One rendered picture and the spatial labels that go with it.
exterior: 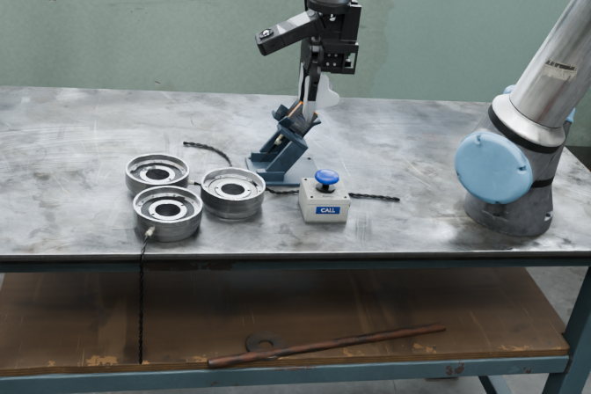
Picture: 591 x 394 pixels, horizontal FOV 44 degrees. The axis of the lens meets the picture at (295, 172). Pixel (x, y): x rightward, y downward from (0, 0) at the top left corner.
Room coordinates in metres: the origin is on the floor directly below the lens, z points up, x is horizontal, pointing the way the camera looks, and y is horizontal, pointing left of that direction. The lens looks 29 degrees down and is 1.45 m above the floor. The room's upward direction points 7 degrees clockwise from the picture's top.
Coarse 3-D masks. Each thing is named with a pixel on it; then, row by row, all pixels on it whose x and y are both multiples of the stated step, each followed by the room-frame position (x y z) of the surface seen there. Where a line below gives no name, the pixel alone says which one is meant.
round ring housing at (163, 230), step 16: (144, 192) 0.99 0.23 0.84; (160, 192) 1.01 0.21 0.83; (176, 192) 1.01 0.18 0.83; (192, 192) 1.00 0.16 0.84; (160, 208) 0.97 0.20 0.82; (176, 208) 0.98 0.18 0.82; (144, 224) 0.91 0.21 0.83; (160, 224) 0.91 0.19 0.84; (176, 224) 0.91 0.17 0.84; (192, 224) 0.93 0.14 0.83; (160, 240) 0.91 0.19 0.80; (176, 240) 0.92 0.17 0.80
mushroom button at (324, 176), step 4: (316, 172) 1.06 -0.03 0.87; (320, 172) 1.06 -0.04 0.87; (324, 172) 1.06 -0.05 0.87; (328, 172) 1.06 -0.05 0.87; (332, 172) 1.06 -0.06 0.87; (336, 172) 1.07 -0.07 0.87; (316, 176) 1.05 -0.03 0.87; (320, 176) 1.05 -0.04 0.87; (324, 176) 1.05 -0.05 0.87; (328, 176) 1.05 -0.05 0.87; (332, 176) 1.05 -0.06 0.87; (336, 176) 1.05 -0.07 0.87; (320, 180) 1.04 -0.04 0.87; (324, 180) 1.04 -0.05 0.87; (328, 180) 1.04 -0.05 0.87; (332, 180) 1.04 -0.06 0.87; (336, 180) 1.05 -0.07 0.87; (324, 184) 1.04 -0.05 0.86; (328, 184) 1.04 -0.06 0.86; (332, 184) 1.04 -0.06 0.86
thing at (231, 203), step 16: (208, 176) 1.07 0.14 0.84; (224, 176) 1.09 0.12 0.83; (240, 176) 1.09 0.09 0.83; (256, 176) 1.08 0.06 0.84; (208, 192) 1.01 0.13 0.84; (224, 192) 1.06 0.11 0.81; (240, 192) 1.06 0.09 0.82; (208, 208) 1.02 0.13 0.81; (224, 208) 1.00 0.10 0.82; (240, 208) 1.00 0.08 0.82; (256, 208) 1.02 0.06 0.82
